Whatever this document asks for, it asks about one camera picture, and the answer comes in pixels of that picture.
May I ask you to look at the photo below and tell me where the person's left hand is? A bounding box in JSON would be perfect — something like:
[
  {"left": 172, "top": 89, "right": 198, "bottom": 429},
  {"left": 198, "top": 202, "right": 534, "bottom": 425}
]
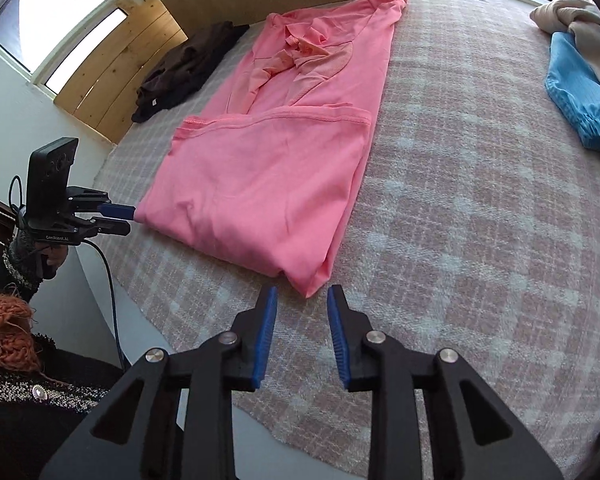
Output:
[{"left": 35, "top": 244, "right": 68, "bottom": 281}]

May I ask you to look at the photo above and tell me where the beige knit sweater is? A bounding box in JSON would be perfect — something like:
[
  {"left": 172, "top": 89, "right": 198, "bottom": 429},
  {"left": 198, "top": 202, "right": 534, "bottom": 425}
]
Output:
[{"left": 530, "top": 0, "right": 600, "bottom": 81}]

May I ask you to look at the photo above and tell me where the blue ribbed garment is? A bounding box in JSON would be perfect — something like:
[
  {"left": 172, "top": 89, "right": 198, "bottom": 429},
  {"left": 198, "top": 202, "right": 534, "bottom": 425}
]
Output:
[{"left": 544, "top": 32, "right": 600, "bottom": 152}]

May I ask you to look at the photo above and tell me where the pine plank panel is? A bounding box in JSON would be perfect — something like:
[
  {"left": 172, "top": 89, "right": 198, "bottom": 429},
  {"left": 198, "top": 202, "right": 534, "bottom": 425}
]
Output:
[{"left": 54, "top": 0, "right": 187, "bottom": 143}]

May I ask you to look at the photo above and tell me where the pink t-shirt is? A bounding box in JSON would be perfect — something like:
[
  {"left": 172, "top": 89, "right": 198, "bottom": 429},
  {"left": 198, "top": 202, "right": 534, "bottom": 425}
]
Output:
[{"left": 134, "top": 0, "right": 407, "bottom": 297}]

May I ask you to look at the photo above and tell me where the dark brown folded garment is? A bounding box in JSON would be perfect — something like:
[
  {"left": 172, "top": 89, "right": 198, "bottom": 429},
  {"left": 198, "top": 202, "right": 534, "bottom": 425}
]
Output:
[{"left": 131, "top": 21, "right": 250, "bottom": 124}]

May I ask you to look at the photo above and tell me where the orange knit scarf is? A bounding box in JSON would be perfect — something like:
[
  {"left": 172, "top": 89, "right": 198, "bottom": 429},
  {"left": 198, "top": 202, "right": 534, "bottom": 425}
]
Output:
[{"left": 0, "top": 294, "right": 41, "bottom": 374}]

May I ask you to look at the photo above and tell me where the black phone on gripper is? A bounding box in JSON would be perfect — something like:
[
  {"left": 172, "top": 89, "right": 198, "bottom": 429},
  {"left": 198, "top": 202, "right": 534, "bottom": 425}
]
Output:
[{"left": 26, "top": 136, "right": 79, "bottom": 218}]

